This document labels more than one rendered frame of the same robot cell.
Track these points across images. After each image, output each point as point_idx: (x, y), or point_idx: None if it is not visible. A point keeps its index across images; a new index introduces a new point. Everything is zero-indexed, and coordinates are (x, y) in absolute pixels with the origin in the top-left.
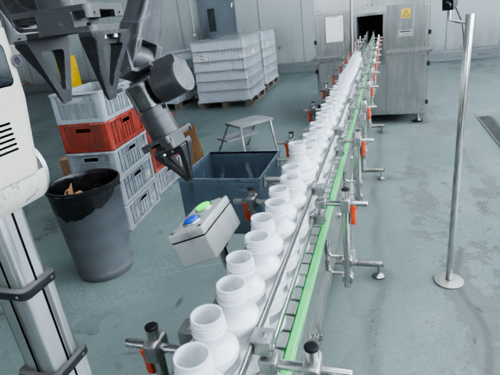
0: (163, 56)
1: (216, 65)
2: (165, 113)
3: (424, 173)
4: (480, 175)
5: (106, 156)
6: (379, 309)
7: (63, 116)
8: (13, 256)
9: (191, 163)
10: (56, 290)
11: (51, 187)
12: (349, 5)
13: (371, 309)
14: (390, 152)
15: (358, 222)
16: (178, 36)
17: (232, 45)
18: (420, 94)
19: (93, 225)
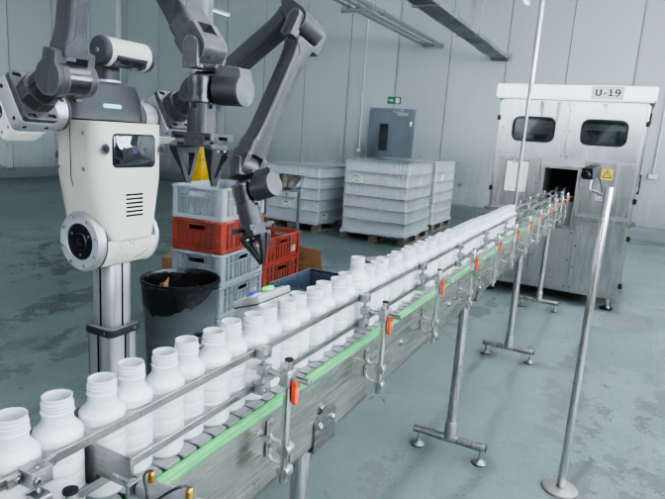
0: (263, 168)
1: (372, 190)
2: (255, 209)
3: (585, 369)
4: (656, 388)
5: (213, 259)
6: (463, 496)
7: (181, 207)
8: (112, 298)
9: (266, 250)
10: (134, 341)
11: (147, 276)
12: (538, 152)
13: (455, 493)
14: (553, 336)
15: (479, 403)
16: (338, 148)
17: (396, 171)
18: (613, 276)
19: (178, 325)
